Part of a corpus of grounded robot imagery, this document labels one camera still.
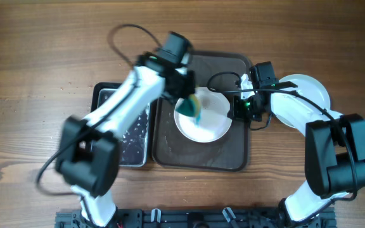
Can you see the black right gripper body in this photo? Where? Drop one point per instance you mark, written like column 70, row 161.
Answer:
column 246, row 109

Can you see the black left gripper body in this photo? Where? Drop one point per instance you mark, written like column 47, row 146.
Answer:
column 183, row 84

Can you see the green yellow sponge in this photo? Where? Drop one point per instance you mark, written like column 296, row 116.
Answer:
column 190, row 106

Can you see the white plate blue stain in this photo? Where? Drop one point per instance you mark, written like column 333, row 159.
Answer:
column 213, row 123

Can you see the white plate front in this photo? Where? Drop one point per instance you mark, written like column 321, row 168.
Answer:
column 296, row 112

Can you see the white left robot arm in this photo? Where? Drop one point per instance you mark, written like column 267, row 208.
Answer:
column 89, row 151

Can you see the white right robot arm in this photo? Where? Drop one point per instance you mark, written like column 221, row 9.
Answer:
column 334, row 146

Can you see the dark brown serving tray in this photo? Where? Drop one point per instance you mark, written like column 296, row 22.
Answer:
column 171, row 148

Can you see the black metal water tray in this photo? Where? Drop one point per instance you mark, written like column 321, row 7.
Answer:
column 136, row 143

